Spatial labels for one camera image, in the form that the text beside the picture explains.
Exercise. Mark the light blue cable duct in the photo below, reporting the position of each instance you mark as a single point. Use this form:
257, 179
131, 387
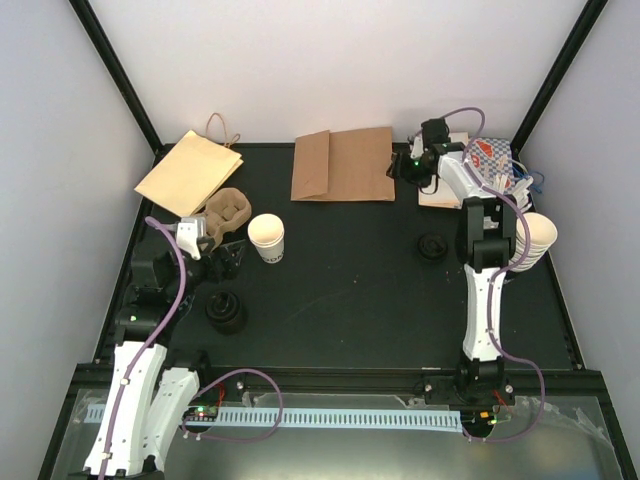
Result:
322, 418

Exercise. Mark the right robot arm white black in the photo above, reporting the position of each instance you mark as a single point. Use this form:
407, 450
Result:
485, 243

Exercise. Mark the black lid stack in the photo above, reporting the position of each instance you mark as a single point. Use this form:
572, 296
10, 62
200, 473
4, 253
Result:
432, 247
225, 312

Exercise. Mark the white paper bag brown trim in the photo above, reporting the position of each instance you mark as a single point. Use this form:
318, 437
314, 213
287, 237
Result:
439, 194

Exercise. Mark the bundle of white straws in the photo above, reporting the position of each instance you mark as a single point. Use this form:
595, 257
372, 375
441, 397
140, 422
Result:
519, 189

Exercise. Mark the stack of white paper cups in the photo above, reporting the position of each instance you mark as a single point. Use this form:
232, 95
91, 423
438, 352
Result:
542, 235

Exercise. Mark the stacked pulp cup carriers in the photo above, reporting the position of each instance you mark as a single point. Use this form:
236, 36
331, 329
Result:
225, 212

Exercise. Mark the black frame post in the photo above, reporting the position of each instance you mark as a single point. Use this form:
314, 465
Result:
101, 43
576, 38

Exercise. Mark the black lid stack left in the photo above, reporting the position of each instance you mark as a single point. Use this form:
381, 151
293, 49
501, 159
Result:
225, 312

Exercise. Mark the black lid stack right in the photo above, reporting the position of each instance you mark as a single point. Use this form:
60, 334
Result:
432, 247

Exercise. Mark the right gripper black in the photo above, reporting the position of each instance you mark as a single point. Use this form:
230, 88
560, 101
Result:
400, 168

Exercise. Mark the tan paper bag with handles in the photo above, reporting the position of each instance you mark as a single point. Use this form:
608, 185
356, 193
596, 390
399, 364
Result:
192, 171

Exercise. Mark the black frame post left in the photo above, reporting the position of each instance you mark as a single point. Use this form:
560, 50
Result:
101, 43

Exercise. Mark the black frame post right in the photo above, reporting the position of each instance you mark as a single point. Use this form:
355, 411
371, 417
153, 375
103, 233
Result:
576, 38

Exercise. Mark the blue checkered paper bag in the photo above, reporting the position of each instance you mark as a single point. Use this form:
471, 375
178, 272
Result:
492, 156

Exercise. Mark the brown kraft paper bag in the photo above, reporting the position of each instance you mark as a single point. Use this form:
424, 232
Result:
347, 166

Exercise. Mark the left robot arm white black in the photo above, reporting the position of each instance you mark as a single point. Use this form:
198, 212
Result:
152, 384

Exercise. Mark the white paper cup black print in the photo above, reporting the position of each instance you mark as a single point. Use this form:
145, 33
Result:
266, 233

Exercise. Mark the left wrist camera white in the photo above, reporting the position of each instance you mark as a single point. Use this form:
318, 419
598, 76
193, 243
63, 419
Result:
188, 231

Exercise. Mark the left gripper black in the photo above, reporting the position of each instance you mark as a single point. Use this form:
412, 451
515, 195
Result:
230, 268

